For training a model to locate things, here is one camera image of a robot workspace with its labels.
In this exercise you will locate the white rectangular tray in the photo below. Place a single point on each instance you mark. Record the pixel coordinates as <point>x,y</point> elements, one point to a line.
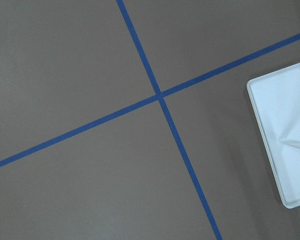
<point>275,99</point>

